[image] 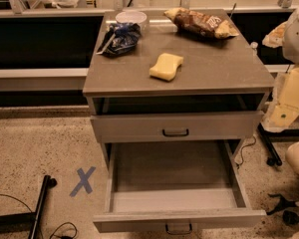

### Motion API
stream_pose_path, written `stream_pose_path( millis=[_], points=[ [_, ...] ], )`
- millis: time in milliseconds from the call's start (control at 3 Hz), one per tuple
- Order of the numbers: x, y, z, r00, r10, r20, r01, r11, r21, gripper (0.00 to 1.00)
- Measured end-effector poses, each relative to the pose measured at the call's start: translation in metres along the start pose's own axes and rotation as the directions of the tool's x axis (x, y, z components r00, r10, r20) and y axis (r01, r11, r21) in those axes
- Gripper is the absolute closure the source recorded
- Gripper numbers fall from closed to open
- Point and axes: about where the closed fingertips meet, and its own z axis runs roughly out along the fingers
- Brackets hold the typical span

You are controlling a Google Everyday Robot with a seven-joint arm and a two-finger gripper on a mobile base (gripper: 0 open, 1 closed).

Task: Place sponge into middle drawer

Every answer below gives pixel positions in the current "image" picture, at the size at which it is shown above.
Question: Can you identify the black stand left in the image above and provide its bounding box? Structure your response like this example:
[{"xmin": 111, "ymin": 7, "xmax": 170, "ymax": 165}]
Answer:
[{"xmin": 0, "ymin": 175, "xmax": 57, "ymax": 239}]

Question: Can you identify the brown chip bag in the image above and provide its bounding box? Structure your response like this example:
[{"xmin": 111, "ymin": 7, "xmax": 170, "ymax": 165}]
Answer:
[{"xmin": 163, "ymin": 7, "xmax": 239, "ymax": 39}]

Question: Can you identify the white bowl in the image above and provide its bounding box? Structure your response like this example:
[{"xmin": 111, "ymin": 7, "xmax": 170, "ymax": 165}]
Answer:
[{"xmin": 116, "ymin": 11, "xmax": 148, "ymax": 32}]

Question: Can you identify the closed grey upper drawer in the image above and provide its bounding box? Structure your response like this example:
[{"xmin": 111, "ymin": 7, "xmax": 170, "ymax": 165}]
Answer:
[{"xmin": 91, "ymin": 112, "xmax": 263, "ymax": 143}]

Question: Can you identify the blue snack bag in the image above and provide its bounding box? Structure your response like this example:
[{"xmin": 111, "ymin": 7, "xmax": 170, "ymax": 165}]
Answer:
[{"xmin": 97, "ymin": 23, "xmax": 142, "ymax": 57}]

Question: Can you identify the black stand right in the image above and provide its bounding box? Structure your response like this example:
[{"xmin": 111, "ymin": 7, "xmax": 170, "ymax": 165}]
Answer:
[{"xmin": 257, "ymin": 124, "xmax": 299, "ymax": 166}]

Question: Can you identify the blue tape cross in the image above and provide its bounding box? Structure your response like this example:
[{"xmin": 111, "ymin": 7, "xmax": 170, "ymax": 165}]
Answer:
[{"xmin": 70, "ymin": 166, "xmax": 96, "ymax": 197}]

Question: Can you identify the grey drawer cabinet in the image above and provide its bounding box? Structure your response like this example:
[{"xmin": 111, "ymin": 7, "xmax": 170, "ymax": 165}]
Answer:
[{"xmin": 82, "ymin": 9, "xmax": 276, "ymax": 235}]

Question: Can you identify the open grey lower drawer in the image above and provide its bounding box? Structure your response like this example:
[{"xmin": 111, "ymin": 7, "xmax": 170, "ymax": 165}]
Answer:
[{"xmin": 94, "ymin": 140, "xmax": 265, "ymax": 235}]

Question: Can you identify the yellow sponge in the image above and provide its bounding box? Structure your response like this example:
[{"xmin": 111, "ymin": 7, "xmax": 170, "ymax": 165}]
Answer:
[{"xmin": 149, "ymin": 53, "xmax": 183, "ymax": 82}]

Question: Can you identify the black stand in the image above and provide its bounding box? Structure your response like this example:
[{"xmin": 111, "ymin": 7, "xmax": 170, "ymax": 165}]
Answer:
[
  {"xmin": 257, "ymin": 124, "xmax": 299, "ymax": 166},
  {"xmin": 0, "ymin": 175, "xmax": 57, "ymax": 239}
]

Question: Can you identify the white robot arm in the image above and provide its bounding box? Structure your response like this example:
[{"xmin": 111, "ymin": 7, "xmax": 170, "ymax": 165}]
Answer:
[{"xmin": 261, "ymin": 6, "xmax": 299, "ymax": 133}]

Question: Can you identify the black floor cable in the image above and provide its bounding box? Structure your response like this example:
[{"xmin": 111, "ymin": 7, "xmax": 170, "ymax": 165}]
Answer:
[{"xmin": 0, "ymin": 182, "xmax": 79, "ymax": 239}]

